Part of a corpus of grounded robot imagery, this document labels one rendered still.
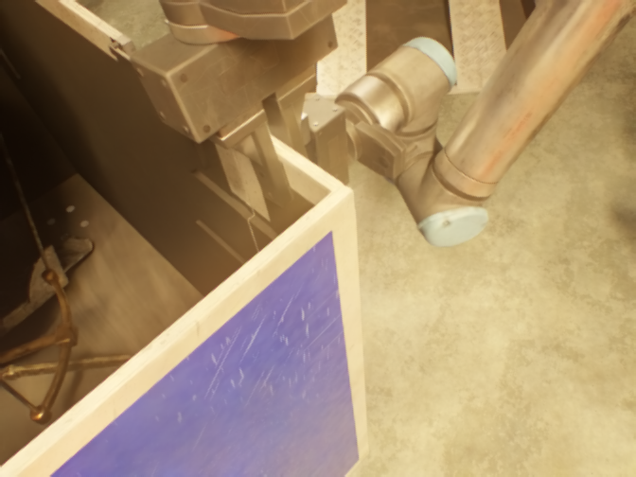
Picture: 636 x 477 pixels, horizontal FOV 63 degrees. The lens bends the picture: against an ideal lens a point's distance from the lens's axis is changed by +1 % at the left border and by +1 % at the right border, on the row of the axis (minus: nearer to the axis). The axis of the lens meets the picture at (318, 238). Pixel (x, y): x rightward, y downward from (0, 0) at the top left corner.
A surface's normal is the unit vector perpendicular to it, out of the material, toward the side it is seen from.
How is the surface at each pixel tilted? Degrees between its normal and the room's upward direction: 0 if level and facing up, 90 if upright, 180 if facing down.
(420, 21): 2
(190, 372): 90
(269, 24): 86
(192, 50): 10
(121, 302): 0
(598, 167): 0
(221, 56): 80
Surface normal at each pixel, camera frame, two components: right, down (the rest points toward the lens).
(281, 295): 0.70, 0.54
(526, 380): -0.09, -0.58
